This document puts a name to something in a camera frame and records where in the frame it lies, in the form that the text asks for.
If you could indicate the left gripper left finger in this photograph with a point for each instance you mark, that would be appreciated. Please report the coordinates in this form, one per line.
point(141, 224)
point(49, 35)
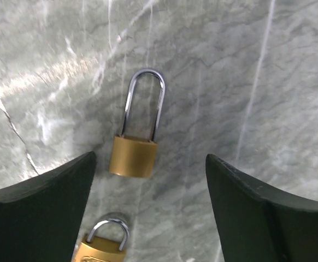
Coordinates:
point(40, 217)

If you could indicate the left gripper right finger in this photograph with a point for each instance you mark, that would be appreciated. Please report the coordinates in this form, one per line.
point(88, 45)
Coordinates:
point(259, 222)

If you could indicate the short shackle brass padlock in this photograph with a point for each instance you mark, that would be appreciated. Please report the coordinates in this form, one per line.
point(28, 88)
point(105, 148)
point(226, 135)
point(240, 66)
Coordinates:
point(94, 248)

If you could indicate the long shackle brass padlock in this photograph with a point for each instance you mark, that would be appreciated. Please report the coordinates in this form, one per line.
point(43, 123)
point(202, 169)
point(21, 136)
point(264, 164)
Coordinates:
point(132, 156)

